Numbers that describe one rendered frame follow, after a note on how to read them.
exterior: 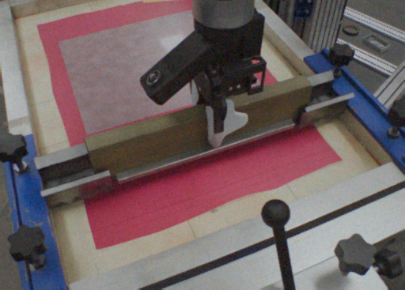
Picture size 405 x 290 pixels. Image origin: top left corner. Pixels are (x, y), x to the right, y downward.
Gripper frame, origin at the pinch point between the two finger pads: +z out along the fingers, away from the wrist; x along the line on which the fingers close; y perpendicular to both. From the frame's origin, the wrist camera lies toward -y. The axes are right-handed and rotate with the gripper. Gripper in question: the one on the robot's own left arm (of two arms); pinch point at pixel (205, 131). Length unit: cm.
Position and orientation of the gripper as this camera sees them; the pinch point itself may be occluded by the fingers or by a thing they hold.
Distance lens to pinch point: 66.0
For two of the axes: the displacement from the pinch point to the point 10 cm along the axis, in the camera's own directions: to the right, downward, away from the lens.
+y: 9.2, -2.9, 2.6
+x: -3.9, -6.8, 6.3
